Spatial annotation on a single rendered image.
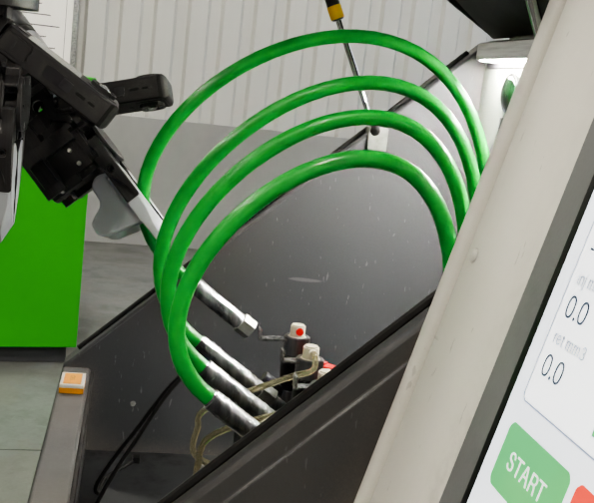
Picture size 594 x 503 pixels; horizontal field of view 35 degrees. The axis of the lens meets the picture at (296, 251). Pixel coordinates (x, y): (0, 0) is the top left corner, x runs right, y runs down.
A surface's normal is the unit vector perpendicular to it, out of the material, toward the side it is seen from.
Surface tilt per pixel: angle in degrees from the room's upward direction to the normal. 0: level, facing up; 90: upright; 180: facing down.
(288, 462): 90
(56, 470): 0
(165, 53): 90
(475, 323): 76
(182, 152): 90
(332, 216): 90
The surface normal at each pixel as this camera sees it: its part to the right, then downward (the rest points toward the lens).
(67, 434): 0.11, -0.98
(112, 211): -0.04, -0.09
